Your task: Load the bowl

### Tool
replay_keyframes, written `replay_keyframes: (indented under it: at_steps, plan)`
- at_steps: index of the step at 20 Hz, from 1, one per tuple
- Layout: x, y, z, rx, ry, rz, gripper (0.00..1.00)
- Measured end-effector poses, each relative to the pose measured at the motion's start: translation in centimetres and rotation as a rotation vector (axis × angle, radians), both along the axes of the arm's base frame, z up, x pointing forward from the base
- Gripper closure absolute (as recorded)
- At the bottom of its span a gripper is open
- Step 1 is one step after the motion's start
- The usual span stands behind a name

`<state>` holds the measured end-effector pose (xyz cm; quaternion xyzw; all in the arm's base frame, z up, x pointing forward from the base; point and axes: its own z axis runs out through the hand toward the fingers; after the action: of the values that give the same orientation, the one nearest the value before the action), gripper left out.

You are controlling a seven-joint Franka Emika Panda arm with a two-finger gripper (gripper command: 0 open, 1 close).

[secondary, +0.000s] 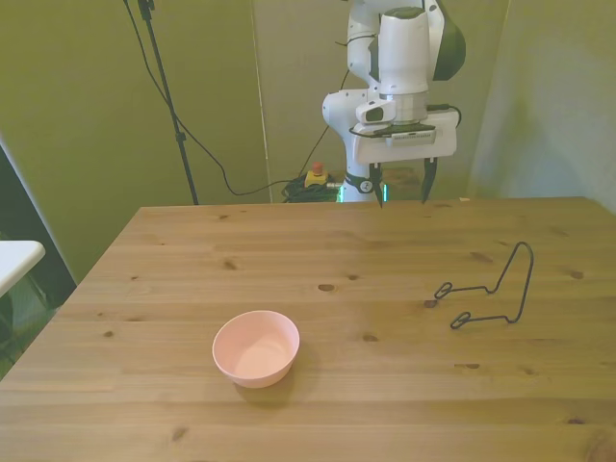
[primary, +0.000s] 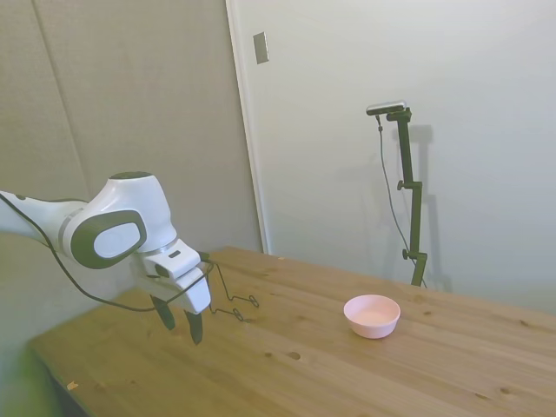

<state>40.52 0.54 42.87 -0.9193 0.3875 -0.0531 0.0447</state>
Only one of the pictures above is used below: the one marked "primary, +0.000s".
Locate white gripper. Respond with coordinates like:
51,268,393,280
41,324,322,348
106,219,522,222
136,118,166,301
132,259,214,347

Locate pink plastic bowl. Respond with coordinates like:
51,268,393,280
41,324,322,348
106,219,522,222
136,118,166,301
343,294,401,341

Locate white door trim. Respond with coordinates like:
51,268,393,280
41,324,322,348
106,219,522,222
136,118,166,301
225,0,270,255

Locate black wire bowl rack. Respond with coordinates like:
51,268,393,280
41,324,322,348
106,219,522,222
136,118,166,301
199,251,261,323

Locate black jointed camera stand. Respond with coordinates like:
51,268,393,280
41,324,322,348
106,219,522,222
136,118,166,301
386,107,429,288

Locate grey wall plate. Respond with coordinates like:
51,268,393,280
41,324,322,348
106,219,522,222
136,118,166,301
253,31,269,65

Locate silver camera on stand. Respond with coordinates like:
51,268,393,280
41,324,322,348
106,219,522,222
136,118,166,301
366,99,408,117

